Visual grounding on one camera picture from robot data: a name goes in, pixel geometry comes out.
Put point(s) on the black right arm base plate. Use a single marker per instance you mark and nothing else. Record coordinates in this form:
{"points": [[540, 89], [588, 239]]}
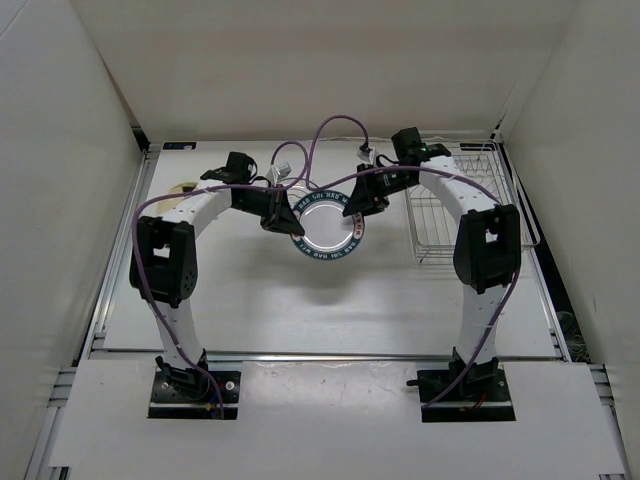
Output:
{"points": [[490, 401]]}

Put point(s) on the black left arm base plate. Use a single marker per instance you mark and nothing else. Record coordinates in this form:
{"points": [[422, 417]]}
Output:
{"points": [[171, 400]]}

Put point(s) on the chrome wire dish rack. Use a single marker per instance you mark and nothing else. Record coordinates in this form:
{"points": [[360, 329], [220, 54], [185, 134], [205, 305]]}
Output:
{"points": [[479, 177]]}

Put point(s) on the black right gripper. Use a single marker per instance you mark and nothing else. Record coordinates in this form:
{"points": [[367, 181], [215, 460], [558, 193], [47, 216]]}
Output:
{"points": [[366, 198]]}

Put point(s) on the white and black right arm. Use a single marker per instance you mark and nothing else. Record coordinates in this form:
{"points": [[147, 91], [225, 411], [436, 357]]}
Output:
{"points": [[486, 254]]}

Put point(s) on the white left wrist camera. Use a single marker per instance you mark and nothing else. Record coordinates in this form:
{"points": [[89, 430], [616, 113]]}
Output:
{"points": [[278, 172]]}

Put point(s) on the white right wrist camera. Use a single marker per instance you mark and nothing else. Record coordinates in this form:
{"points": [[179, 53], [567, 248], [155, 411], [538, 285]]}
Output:
{"points": [[366, 153]]}

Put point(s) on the cream bowl with red stamp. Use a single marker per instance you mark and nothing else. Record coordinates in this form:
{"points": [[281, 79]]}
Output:
{"points": [[168, 204]]}

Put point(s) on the white plate with green band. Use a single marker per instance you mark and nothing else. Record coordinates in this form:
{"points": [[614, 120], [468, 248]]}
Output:
{"points": [[328, 234]]}

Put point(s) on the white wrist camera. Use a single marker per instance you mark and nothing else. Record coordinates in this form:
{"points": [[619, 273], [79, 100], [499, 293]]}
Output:
{"points": [[278, 172], [366, 153]]}

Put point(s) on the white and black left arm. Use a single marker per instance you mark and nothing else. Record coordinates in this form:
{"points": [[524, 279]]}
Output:
{"points": [[164, 261]]}

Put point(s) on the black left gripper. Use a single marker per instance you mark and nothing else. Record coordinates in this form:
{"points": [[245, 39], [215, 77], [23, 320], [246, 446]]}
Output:
{"points": [[279, 216]]}

